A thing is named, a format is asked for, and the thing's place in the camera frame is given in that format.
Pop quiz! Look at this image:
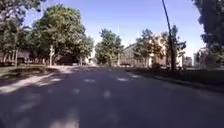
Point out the grey building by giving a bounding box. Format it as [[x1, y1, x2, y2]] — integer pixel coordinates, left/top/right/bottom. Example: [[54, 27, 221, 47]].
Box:
[[119, 42, 138, 67]]

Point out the dark asphalt road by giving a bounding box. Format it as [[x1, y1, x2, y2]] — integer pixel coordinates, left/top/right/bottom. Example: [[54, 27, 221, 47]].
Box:
[[0, 66, 224, 128]]

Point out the orange building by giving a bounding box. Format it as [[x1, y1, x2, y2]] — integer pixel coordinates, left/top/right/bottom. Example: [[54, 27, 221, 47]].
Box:
[[148, 34, 185, 69]]

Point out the tall dark pole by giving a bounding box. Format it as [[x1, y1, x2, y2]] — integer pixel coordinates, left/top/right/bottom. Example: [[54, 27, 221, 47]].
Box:
[[161, 0, 177, 73]]

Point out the row of trees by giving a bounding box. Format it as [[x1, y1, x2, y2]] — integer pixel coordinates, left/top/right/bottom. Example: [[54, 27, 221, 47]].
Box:
[[0, 0, 224, 69]]

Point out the shaded grass verge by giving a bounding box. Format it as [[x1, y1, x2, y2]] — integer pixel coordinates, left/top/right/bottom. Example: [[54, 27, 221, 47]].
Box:
[[125, 67, 224, 92]]

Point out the pale roadside path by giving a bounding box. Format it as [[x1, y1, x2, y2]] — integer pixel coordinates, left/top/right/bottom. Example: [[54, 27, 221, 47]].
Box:
[[0, 68, 73, 95]]

